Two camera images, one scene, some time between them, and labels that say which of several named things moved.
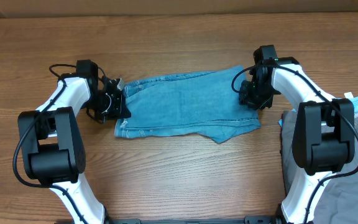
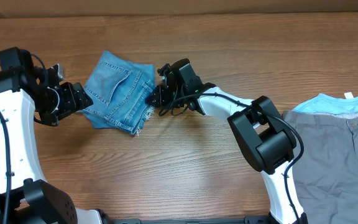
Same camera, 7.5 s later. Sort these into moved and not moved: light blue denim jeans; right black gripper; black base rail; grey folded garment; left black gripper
Moved: right black gripper; left black gripper; light blue denim jeans
Not moved: black base rail; grey folded garment
